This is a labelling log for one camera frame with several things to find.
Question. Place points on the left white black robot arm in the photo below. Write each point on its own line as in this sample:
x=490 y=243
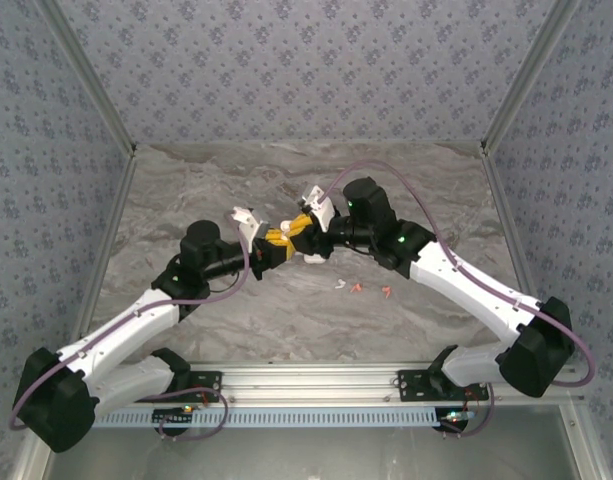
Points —
x=121 y=325

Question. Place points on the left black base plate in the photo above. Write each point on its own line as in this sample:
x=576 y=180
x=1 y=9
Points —
x=211 y=385

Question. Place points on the black electronics board with LED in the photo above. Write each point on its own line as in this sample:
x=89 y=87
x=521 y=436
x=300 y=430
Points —
x=171 y=416
x=448 y=425

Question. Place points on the wide aluminium mounting rail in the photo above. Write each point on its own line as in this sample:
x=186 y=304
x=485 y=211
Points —
x=311 y=382

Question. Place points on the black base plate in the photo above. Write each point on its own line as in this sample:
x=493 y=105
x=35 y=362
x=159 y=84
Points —
x=411 y=387
x=211 y=385

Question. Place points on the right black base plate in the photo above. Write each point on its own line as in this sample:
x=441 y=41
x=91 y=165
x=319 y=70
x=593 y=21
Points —
x=411 y=387

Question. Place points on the aluminium frame profile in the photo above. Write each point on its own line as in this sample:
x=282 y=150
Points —
x=31 y=467
x=526 y=75
x=90 y=75
x=517 y=250
x=105 y=250
x=311 y=144
x=581 y=445

